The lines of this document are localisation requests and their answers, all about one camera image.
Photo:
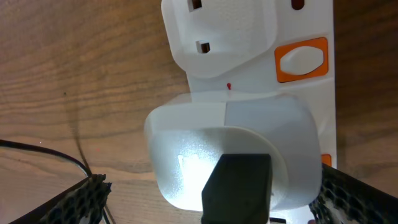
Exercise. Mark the white power strip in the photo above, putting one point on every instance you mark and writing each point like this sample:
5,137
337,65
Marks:
237,50

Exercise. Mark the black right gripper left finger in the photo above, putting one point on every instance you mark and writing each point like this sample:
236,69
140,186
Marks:
82,203

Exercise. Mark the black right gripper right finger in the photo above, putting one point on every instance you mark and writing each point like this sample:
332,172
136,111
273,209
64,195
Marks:
344,199

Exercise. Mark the white USB charger adapter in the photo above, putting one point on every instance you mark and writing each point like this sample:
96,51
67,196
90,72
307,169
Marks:
186,139

